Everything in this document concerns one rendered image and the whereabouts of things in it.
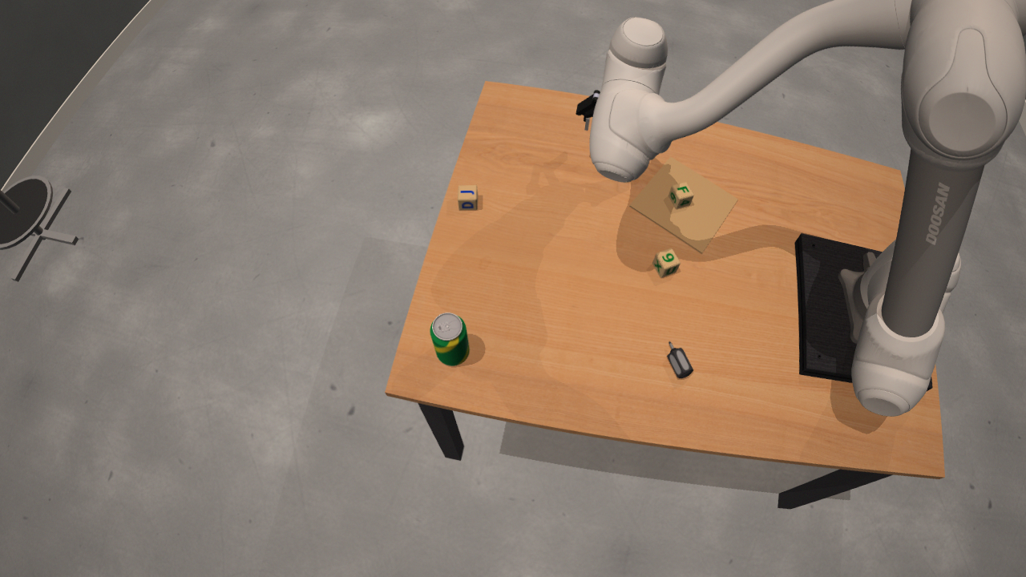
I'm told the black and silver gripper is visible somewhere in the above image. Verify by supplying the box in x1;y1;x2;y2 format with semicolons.
576;90;600;131

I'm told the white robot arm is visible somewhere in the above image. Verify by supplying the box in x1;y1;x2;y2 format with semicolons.
589;0;1026;417

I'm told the green and yellow drink can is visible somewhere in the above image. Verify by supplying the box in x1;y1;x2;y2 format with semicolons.
430;313;470;366

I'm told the tan flat mat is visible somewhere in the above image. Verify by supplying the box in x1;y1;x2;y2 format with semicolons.
629;156;738;253

